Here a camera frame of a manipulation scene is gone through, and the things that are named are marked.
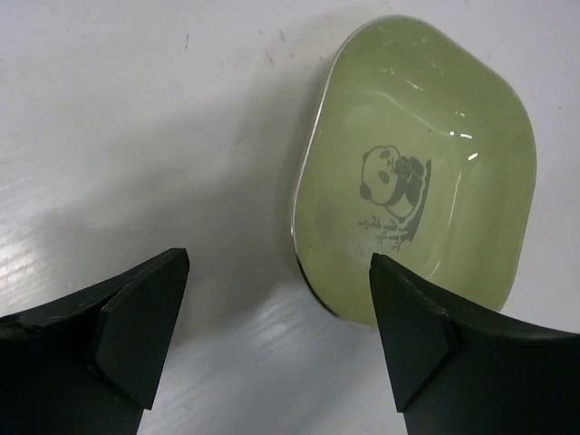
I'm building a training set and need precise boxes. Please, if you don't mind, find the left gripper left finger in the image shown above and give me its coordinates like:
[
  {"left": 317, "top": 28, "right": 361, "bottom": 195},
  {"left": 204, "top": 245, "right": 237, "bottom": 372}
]
[{"left": 1, "top": 248, "right": 189, "bottom": 434}]

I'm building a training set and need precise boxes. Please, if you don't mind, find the green panda plate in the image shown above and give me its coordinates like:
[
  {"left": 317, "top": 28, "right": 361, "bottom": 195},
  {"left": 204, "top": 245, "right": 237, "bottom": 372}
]
[{"left": 291, "top": 15, "right": 537, "bottom": 328}]

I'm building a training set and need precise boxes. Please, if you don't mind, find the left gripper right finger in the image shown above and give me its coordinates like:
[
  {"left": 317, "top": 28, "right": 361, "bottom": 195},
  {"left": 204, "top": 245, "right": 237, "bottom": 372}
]
[{"left": 370, "top": 254, "right": 579, "bottom": 434}]

